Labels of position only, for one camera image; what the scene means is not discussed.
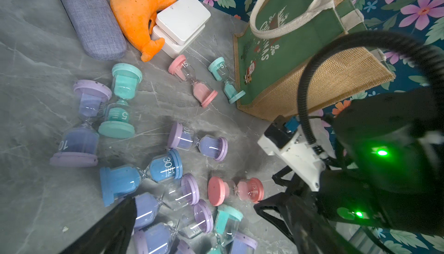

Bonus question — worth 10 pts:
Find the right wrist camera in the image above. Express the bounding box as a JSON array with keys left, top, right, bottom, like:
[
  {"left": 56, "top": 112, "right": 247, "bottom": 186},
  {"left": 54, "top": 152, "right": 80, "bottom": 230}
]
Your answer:
[{"left": 258, "top": 115, "right": 327, "bottom": 192}]

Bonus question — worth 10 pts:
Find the blue hourglass centre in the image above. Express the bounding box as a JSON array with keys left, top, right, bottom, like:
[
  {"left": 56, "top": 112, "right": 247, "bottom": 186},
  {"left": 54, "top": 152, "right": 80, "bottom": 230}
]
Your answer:
[{"left": 99, "top": 149, "right": 183, "bottom": 207}]

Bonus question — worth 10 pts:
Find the orange plush toy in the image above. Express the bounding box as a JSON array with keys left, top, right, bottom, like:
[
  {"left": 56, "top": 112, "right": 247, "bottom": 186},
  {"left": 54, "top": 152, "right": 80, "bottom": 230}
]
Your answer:
[{"left": 110, "top": 0, "right": 177, "bottom": 62}]

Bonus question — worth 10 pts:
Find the purple hourglass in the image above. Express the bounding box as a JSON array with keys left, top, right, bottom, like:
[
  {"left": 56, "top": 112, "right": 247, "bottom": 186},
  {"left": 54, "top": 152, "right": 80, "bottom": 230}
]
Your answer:
[
  {"left": 134, "top": 173, "right": 200, "bottom": 230},
  {"left": 167, "top": 122, "right": 228, "bottom": 162},
  {"left": 49, "top": 80, "right": 112, "bottom": 167}
]

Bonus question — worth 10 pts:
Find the white rectangular box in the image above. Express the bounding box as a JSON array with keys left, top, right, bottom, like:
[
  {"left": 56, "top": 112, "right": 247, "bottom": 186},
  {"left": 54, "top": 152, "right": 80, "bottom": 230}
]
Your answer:
[{"left": 151, "top": 0, "right": 211, "bottom": 59}]

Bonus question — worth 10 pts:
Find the teal hourglass near bag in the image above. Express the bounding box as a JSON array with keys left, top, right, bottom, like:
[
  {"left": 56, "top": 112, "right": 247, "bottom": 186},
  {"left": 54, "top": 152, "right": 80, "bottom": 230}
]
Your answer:
[{"left": 208, "top": 57, "right": 246, "bottom": 104}]

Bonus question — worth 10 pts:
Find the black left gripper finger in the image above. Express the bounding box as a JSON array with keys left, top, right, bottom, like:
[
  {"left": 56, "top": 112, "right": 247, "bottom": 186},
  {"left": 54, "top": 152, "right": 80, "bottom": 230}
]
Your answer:
[{"left": 61, "top": 197, "right": 137, "bottom": 254}]

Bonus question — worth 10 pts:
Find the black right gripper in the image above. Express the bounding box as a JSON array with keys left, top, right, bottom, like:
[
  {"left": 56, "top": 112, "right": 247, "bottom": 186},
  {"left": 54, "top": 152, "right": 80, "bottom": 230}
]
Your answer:
[{"left": 254, "top": 166, "right": 347, "bottom": 254}]

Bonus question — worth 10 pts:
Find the teal hourglass centre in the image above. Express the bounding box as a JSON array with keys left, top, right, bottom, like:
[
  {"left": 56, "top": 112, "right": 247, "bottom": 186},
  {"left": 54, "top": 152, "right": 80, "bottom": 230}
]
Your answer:
[{"left": 208, "top": 204, "right": 244, "bottom": 254}]

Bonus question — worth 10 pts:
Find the pink hourglass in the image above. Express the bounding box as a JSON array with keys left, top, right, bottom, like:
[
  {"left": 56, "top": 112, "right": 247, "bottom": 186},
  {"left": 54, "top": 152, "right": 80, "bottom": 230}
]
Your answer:
[
  {"left": 168, "top": 55, "right": 218, "bottom": 108},
  {"left": 207, "top": 176, "right": 265, "bottom": 207}
]

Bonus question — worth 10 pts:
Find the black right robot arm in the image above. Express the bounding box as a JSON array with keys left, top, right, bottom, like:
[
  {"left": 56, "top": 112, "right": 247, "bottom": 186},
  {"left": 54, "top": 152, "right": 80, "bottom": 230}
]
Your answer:
[{"left": 254, "top": 31, "right": 444, "bottom": 254}]

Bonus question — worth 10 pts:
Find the jute canvas tote bag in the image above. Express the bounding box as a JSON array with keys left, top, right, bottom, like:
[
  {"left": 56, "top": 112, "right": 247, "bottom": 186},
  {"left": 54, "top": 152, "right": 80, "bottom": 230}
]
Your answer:
[{"left": 234, "top": 0, "right": 395, "bottom": 121}]

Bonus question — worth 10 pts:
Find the teal hourglass upper left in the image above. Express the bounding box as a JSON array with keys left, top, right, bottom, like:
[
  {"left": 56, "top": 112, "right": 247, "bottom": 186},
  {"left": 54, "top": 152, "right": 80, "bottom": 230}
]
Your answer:
[{"left": 98, "top": 63, "right": 143, "bottom": 138}]

